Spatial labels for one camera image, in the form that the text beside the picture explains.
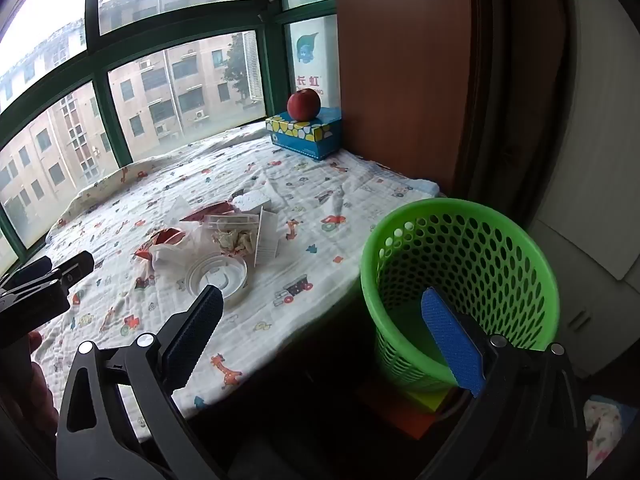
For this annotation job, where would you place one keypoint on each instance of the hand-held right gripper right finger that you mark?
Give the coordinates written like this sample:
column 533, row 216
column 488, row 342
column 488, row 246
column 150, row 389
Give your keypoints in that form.
column 450, row 340

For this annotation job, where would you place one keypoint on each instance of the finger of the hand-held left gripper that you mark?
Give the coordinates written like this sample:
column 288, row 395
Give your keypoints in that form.
column 75, row 266
column 32, row 267

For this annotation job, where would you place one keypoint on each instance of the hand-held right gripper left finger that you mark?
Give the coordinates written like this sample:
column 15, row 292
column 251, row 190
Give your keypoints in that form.
column 196, row 335

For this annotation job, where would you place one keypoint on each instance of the clear plastic cup lid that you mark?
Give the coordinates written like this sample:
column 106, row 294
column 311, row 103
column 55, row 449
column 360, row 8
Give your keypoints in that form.
column 215, row 276

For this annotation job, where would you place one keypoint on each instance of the white plastic bag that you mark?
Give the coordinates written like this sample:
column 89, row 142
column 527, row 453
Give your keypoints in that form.
column 167, row 261

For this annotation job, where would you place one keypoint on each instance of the red torn snack wrapper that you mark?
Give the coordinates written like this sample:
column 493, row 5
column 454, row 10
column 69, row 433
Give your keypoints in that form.
column 167, row 236

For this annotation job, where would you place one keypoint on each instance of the paper tissue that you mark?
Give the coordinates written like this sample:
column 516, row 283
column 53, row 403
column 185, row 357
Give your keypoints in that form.
column 235, row 241

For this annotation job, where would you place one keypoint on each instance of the green perforated plastic basket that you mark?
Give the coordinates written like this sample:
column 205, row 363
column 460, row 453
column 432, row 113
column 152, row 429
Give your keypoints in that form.
column 450, row 230

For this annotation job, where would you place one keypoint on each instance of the red pink snack packet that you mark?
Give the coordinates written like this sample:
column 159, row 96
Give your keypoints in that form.
column 212, row 208

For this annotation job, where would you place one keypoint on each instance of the person's left hand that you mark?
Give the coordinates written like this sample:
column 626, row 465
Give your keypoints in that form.
column 39, row 395

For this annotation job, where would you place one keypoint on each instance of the yellow box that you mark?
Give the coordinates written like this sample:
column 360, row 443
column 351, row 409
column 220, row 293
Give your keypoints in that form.
column 431, row 400

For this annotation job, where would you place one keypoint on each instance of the orange box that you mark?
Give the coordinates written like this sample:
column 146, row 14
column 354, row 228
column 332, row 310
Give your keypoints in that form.
column 400, row 412

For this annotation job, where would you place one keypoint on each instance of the printed cartoon blanket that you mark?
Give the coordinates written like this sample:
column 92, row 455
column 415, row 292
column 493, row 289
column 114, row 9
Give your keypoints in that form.
column 340, row 240

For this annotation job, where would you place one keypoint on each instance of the printed cloth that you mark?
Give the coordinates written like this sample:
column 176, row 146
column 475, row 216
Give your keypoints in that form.
column 606, row 432

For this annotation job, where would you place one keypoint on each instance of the beige apartment building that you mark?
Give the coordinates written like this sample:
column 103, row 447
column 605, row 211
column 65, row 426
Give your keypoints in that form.
column 190, row 80

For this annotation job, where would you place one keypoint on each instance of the blue spotted tissue box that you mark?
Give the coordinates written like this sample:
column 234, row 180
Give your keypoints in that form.
column 305, row 141

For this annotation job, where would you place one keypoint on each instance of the white cabinet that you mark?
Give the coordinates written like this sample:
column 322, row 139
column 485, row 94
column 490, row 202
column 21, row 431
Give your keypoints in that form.
column 600, row 160

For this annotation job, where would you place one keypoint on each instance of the red apple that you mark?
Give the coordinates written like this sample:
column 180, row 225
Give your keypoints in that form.
column 303, row 105

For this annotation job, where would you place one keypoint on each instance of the green tree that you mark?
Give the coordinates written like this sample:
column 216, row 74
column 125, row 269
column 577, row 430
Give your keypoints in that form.
column 235, row 67

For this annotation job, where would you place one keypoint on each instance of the white louvred grille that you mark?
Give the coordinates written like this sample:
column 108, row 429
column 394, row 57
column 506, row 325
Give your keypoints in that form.
column 253, row 65

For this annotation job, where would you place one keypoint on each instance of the brown wooden cabinet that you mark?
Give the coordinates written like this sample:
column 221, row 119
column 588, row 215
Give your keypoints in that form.
column 400, row 60

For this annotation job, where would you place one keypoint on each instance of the green window frame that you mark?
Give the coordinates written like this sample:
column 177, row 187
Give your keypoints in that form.
column 272, row 70

